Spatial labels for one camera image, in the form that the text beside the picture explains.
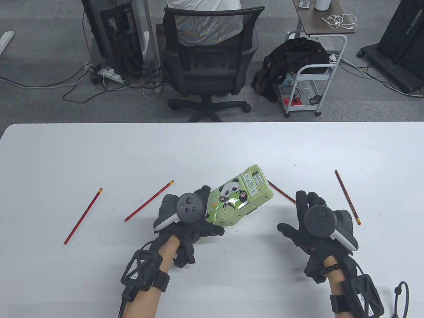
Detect red pencil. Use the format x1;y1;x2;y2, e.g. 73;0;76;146
268;181;297;205
125;181;175;222
334;170;361;226
64;188;103;245

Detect grey metal desk leg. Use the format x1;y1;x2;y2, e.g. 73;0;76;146
132;0;163;90

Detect white power strip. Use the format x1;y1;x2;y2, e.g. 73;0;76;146
97;67;126;83

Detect person's left forearm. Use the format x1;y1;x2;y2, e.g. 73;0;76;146
118;235;181;318

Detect small red container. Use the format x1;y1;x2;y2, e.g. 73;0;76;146
282;87;303;106

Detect black bag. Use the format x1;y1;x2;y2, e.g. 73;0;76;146
251;37;332;104

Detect tangle of black floor cables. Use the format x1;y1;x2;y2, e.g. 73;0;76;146
62;36;166;104

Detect green panda pencil case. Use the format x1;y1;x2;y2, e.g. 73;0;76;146
205;164;275;228

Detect person's right forearm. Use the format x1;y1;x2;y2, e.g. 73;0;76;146
323;255;348;318

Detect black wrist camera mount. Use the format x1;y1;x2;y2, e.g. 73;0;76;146
329;274;385;318
120;249;171;300

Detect black wheeled stand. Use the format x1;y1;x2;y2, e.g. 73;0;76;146
357;0;424;95

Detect black computer tower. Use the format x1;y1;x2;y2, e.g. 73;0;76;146
81;0;145;77

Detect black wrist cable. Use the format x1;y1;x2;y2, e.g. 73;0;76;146
354;262;409;318
118;240;153;318

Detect person's right hand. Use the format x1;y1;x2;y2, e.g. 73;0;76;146
277;190;360;285

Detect white table foot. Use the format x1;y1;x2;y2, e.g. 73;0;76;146
0;31;15;57

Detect white earphone cable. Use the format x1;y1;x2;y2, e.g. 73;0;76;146
322;13;358;30

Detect person's left hand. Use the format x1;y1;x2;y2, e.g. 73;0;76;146
153;185;226;267

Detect black mesh office chair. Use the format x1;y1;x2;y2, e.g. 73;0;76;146
156;6;265;122

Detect black bead bracelet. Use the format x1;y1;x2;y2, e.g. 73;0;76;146
320;263;340;277

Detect grey floor cables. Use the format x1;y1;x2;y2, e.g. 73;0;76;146
340;56;424;98

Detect white floor cable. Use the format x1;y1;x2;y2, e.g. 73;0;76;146
0;61;93;89

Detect brown wooden side table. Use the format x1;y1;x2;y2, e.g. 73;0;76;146
294;0;355;37

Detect black white hand controller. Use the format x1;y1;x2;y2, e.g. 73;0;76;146
153;193;207;231
304;205;359;251

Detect white rolling cart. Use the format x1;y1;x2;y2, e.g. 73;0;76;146
283;30;348;118

